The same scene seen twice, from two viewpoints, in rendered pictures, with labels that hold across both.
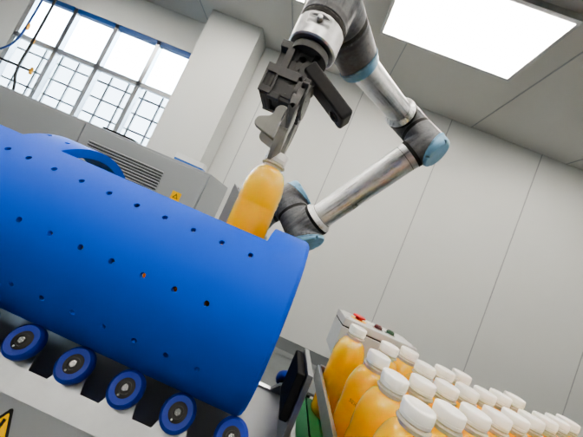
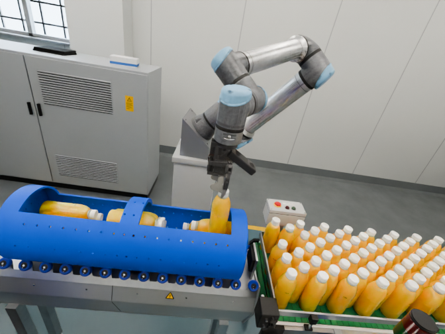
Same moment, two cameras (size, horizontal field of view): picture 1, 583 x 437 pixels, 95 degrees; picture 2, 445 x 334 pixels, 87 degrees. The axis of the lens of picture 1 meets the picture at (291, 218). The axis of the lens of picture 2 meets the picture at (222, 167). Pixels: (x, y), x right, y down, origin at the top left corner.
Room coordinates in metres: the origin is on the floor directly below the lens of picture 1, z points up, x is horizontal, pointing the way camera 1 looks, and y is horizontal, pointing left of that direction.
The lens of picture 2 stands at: (-0.23, 0.18, 1.84)
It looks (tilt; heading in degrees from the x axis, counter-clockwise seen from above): 29 degrees down; 353
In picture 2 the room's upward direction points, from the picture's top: 10 degrees clockwise
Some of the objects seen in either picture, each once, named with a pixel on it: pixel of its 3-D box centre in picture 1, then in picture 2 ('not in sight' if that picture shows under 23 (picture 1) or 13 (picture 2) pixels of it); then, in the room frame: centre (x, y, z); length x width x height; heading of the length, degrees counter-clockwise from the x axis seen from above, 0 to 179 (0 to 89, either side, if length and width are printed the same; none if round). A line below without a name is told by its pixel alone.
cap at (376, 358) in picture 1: (377, 360); (282, 244); (0.48, -0.24, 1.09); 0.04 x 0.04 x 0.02
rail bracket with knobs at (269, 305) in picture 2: not in sight; (265, 312); (0.26, -0.15, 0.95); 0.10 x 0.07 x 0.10; 178
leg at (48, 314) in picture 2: not in sight; (47, 310); (0.57, 0.93, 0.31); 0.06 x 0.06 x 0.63; 88
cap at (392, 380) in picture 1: (393, 381); (287, 258); (0.41, -0.24, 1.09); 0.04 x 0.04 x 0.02
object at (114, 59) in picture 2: (191, 163); (124, 61); (2.25, 0.97, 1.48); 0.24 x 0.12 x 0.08; 95
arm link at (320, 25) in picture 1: (315, 42); (228, 135); (0.46, 0.09, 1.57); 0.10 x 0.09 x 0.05; 178
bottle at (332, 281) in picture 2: not in sight; (324, 285); (0.36, -0.42, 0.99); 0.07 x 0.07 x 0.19
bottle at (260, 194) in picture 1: (253, 211); (220, 213); (0.47, 0.07, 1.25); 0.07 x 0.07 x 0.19
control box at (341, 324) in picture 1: (369, 343); (283, 213); (0.75, -0.33, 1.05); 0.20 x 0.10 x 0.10; 88
